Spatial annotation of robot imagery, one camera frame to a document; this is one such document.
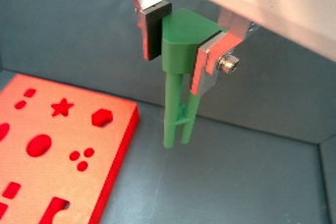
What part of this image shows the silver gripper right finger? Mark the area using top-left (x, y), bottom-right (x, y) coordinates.
top-left (190, 8), bottom-right (258, 96)

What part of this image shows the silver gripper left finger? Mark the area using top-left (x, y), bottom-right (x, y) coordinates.
top-left (132, 0), bottom-right (172, 61)

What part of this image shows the green three prong peg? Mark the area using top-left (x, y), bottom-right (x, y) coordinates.
top-left (161, 9), bottom-right (221, 148)

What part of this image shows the red shape sorting board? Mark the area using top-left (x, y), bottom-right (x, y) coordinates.
top-left (0, 75), bottom-right (138, 224)

